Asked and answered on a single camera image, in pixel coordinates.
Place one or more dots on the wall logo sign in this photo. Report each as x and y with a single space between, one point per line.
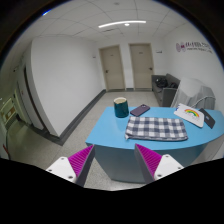
193 46

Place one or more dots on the grey sofa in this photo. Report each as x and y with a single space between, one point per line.
165 95

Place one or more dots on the dark green mug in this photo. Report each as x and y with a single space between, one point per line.
121 107

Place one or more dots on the chair with grey cover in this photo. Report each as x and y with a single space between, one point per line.
194 93

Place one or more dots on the purple smartphone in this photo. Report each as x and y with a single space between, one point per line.
139 110

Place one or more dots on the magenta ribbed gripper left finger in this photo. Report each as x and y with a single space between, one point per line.
74 168

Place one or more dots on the black bag on sofa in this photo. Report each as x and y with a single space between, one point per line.
161 82

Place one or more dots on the blue and white checkered towel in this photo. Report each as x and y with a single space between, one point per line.
155 129

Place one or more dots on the right beige door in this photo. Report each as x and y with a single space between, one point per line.
142 64

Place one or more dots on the black tablet device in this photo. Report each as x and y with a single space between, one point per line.
208 119

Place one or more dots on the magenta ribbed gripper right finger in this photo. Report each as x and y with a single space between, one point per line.
153 165

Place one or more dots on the beige door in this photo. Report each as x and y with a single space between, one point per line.
112 68
142 64

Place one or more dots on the white rainbow notebook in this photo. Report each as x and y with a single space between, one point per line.
190 114

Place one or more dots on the left beige door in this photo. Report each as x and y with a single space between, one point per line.
112 68

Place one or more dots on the ceiling strip light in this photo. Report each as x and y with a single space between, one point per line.
122 23

